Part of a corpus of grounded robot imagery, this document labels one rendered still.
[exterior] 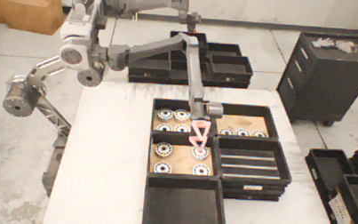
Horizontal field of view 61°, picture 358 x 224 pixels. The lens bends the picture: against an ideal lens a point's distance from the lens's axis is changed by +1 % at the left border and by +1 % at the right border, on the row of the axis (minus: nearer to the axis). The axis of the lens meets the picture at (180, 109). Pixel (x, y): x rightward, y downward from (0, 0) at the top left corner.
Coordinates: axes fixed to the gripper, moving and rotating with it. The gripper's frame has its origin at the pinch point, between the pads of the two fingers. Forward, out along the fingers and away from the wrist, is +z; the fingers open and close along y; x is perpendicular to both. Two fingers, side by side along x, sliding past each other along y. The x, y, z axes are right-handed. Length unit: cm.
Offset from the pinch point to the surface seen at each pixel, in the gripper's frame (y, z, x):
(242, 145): 58, -47, -39
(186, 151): 62, -44, -3
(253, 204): 75, -17, -44
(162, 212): 62, -4, 11
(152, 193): 62, -15, 16
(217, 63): 96, -186, -46
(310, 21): 129, -358, -220
